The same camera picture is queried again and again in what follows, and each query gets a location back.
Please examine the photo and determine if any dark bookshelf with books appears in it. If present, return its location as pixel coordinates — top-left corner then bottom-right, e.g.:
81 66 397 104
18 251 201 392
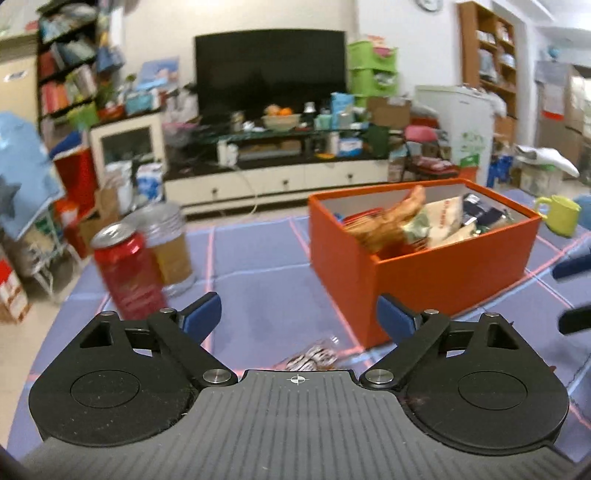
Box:
35 0 126 123

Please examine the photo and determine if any blue star fabric cover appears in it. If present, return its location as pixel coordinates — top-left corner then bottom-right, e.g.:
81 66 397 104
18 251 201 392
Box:
1 111 65 240

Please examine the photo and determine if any red soda can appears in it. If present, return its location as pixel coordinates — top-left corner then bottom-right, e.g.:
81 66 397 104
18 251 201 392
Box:
91 221 167 320

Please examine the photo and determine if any white chest freezer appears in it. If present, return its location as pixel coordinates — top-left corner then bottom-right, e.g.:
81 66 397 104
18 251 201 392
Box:
415 85 495 186

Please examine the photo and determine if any beige floor air conditioner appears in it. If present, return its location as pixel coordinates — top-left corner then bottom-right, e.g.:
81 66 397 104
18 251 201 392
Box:
0 31 39 124

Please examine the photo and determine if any black white snack packet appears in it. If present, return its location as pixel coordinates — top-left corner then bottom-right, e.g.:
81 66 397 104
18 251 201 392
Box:
273 337 339 372

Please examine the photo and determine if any red white carton box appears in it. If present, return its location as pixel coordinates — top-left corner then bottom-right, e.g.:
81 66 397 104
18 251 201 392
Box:
0 251 31 323

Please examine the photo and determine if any white TV console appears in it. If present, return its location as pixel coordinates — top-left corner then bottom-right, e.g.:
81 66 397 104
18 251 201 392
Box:
164 159 388 206

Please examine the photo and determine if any round wall clock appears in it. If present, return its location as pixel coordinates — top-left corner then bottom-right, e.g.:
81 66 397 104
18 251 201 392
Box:
416 0 444 13

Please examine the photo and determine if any orange cardboard box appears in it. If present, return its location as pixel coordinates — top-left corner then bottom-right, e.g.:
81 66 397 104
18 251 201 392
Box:
308 178 541 348

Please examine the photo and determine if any black television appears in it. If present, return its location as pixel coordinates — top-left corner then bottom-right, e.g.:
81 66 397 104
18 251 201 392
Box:
194 29 346 120

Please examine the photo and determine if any brown cardboard box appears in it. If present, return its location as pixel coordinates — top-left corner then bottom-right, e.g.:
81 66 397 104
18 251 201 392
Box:
367 97 412 130

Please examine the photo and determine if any clear bag of pastries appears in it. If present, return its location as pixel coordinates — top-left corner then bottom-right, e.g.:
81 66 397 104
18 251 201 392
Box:
344 186 426 254

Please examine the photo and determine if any green plastic drawer unit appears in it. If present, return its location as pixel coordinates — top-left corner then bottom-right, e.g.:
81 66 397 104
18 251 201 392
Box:
346 40 398 107

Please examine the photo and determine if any plastic cup of tea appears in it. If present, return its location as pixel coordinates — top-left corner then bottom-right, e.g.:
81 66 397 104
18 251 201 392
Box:
125 202 195 297

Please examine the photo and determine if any wooden shelf unit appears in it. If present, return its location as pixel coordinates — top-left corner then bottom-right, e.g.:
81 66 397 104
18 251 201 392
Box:
457 1 518 143

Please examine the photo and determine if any fruit bowl with oranges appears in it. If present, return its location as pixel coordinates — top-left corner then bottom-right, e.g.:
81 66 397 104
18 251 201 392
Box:
262 104 301 132

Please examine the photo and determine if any white cabinet with glass door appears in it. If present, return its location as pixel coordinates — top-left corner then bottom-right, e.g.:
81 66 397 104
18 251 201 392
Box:
89 111 167 186

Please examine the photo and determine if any yellow-green mug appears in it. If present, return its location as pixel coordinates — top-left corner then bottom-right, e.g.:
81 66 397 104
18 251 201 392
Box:
534 195 581 238

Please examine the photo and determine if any red folding chair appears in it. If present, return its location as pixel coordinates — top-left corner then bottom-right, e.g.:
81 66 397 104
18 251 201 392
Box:
402 125 459 180

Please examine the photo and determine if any dark navy snack packet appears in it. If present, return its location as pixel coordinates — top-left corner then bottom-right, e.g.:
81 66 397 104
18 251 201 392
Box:
462 193 506 230

